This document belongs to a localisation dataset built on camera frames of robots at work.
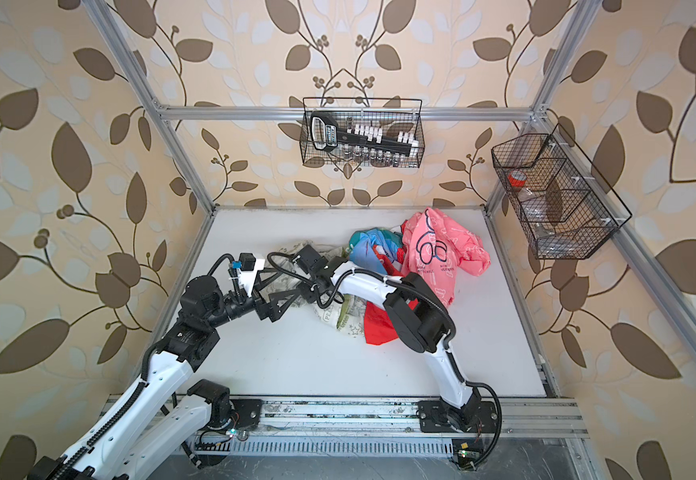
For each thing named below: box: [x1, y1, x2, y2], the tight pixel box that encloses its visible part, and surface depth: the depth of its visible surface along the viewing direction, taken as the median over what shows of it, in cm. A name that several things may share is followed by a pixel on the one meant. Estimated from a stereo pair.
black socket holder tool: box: [310, 111, 419, 155], surface depth 86 cm
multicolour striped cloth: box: [348, 225, 406, 277], surface depth 98 cm
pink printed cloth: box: [402, 207, 491, 307], surface depth 93 cm
